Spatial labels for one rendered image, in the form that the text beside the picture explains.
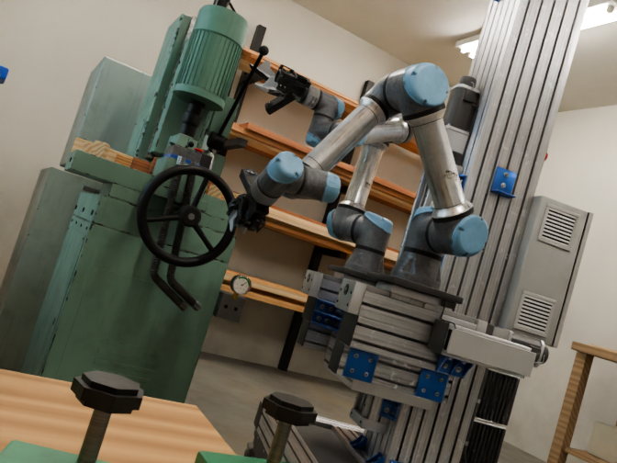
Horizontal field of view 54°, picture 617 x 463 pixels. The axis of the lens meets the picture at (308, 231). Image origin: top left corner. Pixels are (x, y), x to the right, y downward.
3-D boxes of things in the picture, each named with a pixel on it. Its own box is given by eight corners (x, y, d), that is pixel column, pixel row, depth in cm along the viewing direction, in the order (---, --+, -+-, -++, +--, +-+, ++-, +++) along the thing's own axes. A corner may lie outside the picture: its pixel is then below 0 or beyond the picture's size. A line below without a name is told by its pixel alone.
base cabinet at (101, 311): (8, 463, 172) (89, 222, 177) (8, 399, 223) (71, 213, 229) (161, 481, 191) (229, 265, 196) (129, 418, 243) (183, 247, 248)
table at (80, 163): (72, 167, 165) (79, 146, 166) (62, 170, 192) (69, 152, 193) (268, 232, 192) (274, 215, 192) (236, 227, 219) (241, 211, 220)
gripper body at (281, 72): (279, 62, 208) (308, 76, 213) (267, 84, 212) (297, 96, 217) (282, 72, 202) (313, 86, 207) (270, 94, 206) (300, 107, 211)
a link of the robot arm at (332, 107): (342, 121, 216) (349, 99, 216) (315, 109, 211) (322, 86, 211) (331, 123, 223) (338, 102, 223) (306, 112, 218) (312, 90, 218)
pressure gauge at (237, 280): (228, 298, 191) (236, 273, 191) (224, 296, 194) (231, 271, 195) (246, 302, 193) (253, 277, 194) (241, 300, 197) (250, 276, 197)
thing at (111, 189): (107, 196, 179) (112, 183, 179) (98, 195, 198) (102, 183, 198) (231, 235, 197) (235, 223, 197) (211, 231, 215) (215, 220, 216)
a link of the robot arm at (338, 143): (381, 68, 179) (263, 178, 165) (402, 61, 169) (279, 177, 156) (403, 100, 183) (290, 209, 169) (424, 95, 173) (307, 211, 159)
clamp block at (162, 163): (156, 185, 175) (166, 154, 176) (147, 185, 188) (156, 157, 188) (204, 200, 182) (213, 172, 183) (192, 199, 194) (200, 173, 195)
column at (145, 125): (117, 202, 214) (181, 11, 219) (108, 200, 233) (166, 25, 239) (178, 221, 223) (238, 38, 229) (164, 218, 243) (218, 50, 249)
